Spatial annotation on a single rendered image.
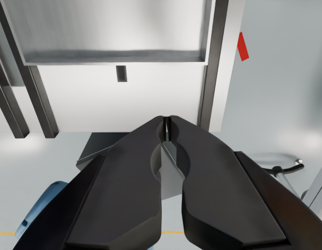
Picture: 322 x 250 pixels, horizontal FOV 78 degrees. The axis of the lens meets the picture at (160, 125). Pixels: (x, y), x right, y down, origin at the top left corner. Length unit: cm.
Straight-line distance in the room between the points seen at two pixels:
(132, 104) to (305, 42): 124
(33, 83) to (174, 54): 22
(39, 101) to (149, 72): 19
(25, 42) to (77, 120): 15
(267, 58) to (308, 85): 35
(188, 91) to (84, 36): 18
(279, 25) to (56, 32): 119
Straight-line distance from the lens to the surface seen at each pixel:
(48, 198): 43
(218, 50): 32
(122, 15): 32
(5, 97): 42
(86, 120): 40
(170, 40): 32
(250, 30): 131
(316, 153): 200
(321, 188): 140
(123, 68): 34
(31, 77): 37
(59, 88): 39
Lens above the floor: 120
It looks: 57 degrees down
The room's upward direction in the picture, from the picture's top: 179 degrees clockwise
